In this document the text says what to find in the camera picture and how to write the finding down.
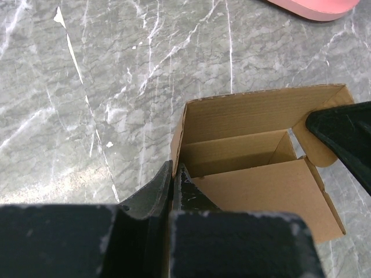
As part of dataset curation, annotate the cardboard box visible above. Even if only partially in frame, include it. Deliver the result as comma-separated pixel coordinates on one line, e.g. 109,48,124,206
171,84,354,243

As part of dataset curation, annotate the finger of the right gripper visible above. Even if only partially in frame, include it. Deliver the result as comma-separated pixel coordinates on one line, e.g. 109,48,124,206
305,101,370,193

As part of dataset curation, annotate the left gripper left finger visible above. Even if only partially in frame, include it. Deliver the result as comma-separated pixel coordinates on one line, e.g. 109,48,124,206
1,161,173,277

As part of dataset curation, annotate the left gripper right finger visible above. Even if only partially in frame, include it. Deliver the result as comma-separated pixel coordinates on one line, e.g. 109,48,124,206
169,164,325,277

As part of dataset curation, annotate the pink three-tier shelf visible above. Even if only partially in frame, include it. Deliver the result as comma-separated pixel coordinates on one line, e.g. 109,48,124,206
268,0,359,22

